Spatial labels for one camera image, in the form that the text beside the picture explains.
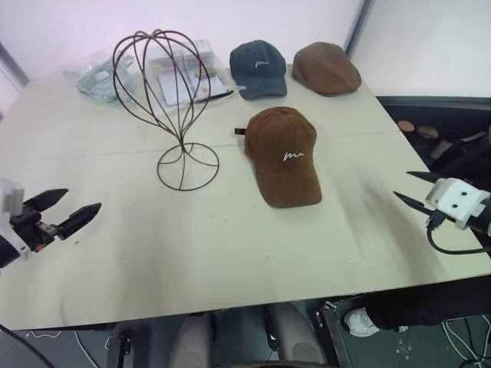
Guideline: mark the black metal bracket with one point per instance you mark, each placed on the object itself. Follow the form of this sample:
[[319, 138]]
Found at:
[[119, 350]]

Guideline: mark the brown flat cap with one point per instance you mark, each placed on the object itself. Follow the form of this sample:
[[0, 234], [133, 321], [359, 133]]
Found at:
[[326, 71]]

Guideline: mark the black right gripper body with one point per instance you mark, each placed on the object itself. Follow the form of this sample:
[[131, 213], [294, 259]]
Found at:
[[436, 217]]

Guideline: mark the brown baseball cap white script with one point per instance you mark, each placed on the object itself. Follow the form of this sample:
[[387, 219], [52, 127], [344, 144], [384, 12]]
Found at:
[[280, 138]]

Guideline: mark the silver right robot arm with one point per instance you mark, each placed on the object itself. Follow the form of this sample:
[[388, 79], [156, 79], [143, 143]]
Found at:
[[482, 220]]

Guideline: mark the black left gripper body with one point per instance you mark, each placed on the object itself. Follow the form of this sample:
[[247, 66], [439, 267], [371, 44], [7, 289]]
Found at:
[[30, 226]]

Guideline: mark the plastic bag with blue fabric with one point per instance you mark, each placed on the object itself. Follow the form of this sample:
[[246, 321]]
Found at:
[[97, 82]]

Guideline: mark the white sneaker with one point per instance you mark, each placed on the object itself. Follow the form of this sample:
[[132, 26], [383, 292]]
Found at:
[[360, 320]]

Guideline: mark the brown round object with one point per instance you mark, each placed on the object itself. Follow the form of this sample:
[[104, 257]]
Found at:
[[427, 132], [406, 125]]

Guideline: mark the dark blue baseball cap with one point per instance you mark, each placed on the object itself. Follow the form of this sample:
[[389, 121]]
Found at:
[[255, 74]]

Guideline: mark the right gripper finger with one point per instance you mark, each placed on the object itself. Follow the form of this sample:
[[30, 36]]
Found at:
[[410, 201], [424, 176]]

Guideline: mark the black storage bin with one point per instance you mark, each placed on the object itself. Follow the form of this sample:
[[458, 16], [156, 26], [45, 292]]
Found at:
[[452, 126]]

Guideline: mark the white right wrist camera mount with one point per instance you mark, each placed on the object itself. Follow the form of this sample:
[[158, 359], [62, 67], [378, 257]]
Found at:
[[456, 201]]

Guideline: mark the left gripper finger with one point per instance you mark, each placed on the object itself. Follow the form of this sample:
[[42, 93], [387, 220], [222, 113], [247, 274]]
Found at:
[[80, 220], [48, 197]]

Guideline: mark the clear bag with paper boxes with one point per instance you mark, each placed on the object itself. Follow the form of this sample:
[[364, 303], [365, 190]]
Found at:
[[192, 82]]

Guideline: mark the black metal base plate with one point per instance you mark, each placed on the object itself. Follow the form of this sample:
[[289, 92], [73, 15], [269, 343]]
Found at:
[[345, 345]]

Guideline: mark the person's black trouser leg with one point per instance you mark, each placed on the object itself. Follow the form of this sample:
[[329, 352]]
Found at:
[[426, 306]]

